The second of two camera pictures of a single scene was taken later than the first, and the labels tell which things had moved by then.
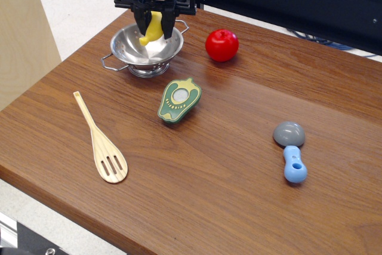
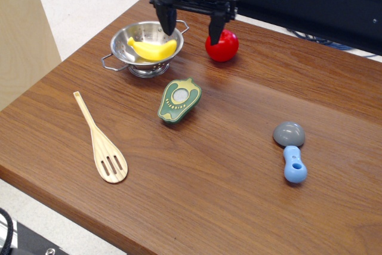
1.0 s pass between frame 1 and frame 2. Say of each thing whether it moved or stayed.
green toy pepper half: stayed
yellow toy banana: moved
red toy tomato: stayed
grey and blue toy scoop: stayed
